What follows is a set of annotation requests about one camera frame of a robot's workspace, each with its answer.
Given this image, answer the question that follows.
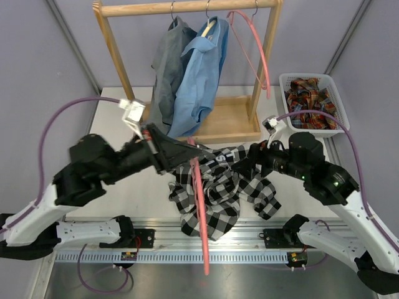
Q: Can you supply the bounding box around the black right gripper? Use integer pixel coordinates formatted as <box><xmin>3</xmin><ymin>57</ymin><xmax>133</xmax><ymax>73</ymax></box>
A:
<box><xmin>232</xmin><ymin>133</ymin><xmax>309</xmax><ymax>181</ymax></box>

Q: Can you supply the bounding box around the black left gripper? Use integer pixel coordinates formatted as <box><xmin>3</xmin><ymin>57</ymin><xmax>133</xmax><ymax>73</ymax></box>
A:
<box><xmin>100</xmin><ymin>123</ymin><xmax>203</xmax><ymax>186</ymax></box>

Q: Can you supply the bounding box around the pink hanger with chrome hook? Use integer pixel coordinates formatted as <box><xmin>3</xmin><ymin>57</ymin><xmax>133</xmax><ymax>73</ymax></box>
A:
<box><xmin>186</xmin><ymin>136</ymin><xmax>211</xmax><ymax>276</ymax></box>

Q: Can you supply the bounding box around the black white checkered shirt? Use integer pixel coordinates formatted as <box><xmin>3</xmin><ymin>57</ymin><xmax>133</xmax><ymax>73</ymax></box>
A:
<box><xmin>169</xmin><ymin>144</ymin><xmax>281</xmax><ymax>240</ymax></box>

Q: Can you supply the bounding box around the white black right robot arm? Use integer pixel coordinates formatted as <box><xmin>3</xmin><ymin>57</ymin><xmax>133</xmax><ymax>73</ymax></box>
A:
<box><xmin>232</xmin><ymin>133</ymin><xmax>398</xmax><ymax>295</ymax></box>

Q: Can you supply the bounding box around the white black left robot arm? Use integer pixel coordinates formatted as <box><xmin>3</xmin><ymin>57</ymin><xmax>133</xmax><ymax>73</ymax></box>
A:
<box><xmin>1</xmin><ymin>125</ymin><xmax>202</xmax><ymax>260</ymax></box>

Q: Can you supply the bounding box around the red plaid shirt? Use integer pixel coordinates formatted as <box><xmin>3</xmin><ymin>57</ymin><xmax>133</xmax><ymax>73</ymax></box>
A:
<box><xmin>284</xmin><ymin>78</ymin><xmax>337</xmax><ymax>130</ymax></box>

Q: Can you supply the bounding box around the blue shirt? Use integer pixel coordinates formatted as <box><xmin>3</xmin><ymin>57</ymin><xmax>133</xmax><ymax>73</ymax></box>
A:
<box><xmin>168</xmin><ymin>16</ymin><xmax>229</xmax><ymax>138</ymax></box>

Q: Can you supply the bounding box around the grey shirt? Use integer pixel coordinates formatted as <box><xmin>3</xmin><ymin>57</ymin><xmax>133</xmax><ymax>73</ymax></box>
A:
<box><xmin>147</xmin><ymin>16</ymin><xmax>197</xmax><ymax>134</ymax></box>

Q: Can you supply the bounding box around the wooden hanger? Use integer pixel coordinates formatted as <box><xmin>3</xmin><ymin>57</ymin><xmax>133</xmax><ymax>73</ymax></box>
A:
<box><xmin>201</xmin><ymin>0</ymin><xmax>216</xmax><ymax>37</ymax></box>

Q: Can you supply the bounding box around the empty pink hanger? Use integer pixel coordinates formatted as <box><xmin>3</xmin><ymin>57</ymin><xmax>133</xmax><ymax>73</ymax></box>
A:
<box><xmin>227</xmin><ymin>1</ymin><xmax>271</xmax><ymax>99</ymax></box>

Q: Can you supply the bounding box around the wooden clothes rack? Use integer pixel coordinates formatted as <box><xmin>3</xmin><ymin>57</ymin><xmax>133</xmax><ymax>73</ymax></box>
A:
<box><xmin>92</xmin><ymin>1</ymin><xmax>283</xmax><ymax>144</ymax></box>

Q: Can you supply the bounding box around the white plastic basket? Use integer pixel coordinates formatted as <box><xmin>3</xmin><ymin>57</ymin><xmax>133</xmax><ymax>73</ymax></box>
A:
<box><xmin>279</xmin><ymin>73</ymin><xmax>350</xmax><ymax>138</ymax></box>

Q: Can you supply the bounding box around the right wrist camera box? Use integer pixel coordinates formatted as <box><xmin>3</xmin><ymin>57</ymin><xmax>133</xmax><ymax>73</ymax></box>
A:
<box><xmin>262</xmin><ymin>116</ymin><xmax>287</xmax><ymax>148</ymax></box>

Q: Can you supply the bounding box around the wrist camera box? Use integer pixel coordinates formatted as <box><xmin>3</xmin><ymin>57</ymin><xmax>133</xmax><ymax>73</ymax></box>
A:
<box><xmin>262</xmin><ymin>116</ymin><xmax>287</xmax><ymax>148</ymax></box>
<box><xmin>118</xmin><ymin>99</ymin><xmax>146</xmax><ymax>139</ymax></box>

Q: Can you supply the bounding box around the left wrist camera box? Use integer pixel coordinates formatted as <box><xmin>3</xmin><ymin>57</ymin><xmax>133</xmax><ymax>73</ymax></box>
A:
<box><xmin>118</xmin><ymin>99</ymin><xmax>146</xmax><ymax>139</ymax></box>

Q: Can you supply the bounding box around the aluminium mounting rail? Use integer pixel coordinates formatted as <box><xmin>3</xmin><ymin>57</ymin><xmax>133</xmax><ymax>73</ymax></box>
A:
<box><xmin>41</xmin><ymin>217</ymin><xmax>382</xmax><ymax>253</ymax></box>

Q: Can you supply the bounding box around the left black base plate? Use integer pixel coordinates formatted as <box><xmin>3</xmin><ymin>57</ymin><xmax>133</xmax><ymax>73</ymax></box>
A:
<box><xmin>127</xmin><ymin>228</ymin><xmax>156</xmax><ymax>249</ymax></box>

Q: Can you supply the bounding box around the slotted grey cable duct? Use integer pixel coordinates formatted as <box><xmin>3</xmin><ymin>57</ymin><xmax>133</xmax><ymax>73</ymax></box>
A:
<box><xmin>55</xmin><ymin>250</ymin><xmax>288</xmax><ymax>264</ymax></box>

